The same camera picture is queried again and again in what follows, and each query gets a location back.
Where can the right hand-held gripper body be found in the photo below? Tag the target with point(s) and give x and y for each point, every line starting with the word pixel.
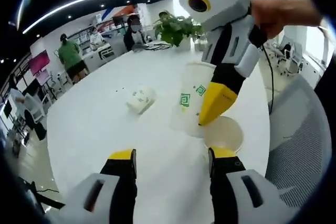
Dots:
pixel 223 3

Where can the stack of paper cups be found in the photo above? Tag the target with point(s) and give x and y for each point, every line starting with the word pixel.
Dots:
pixel 141 100

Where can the black stand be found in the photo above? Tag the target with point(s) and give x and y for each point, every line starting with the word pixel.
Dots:
pixel 50 201

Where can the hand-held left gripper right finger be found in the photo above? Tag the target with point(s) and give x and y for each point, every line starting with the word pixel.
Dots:
pixel 236 203

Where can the white table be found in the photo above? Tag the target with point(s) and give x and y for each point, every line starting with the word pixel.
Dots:
pixel 92 134

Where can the white office chair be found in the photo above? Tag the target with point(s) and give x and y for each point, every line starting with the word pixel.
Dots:
pixel 295 58

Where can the pink display screen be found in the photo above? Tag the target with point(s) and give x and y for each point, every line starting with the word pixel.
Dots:
pixel 39 62

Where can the potted green plant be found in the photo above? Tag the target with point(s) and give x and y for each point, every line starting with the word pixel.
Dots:
pixel 173 27

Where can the person's right hand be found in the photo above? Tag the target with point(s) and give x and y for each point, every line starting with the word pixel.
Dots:
pixel 273 14

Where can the grey mesh chair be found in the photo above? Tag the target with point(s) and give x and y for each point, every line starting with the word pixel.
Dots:
pixel 302 129

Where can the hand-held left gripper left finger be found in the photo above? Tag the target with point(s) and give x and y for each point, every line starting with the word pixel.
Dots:
pixel 92 203

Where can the white counter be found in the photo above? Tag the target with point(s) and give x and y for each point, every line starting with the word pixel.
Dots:
pixel 105 54

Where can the ceiling light strip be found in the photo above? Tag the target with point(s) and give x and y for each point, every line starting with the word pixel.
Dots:
pixel 78 1

